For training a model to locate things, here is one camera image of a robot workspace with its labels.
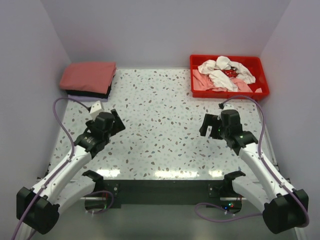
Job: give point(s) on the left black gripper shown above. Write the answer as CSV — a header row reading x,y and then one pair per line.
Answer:
x,y
118,126

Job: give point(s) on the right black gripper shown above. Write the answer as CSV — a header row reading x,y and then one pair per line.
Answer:
x,y
211,120

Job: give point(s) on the dusty pink t shirt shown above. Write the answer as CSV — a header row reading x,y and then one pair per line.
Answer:
x,y
90,76

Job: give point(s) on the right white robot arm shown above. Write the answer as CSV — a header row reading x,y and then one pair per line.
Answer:
x,y
282,206

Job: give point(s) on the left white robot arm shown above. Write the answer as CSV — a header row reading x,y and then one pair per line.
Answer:
x,y
37,206

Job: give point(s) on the folded black t shirt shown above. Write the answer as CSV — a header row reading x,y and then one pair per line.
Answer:
x,y
88,94

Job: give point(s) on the folded lavender t shirt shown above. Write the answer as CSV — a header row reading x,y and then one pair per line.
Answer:
x,y
87,98

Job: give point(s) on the light pink t shirt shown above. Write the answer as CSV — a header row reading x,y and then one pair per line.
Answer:
x,y
202,82

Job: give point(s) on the white t shirt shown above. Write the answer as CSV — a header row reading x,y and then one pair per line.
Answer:
x,y
221,70

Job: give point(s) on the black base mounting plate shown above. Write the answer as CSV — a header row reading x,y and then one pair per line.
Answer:
x,y
115,193

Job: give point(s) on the red plastic bin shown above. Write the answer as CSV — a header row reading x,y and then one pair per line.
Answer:
x,y
260,88

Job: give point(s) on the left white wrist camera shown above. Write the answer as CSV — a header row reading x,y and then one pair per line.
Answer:
x,y
95,109

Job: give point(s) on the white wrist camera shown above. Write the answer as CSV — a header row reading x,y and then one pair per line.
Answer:
x,y
95,109
228,106

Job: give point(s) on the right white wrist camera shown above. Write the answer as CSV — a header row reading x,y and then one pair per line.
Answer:
x,y
228,106

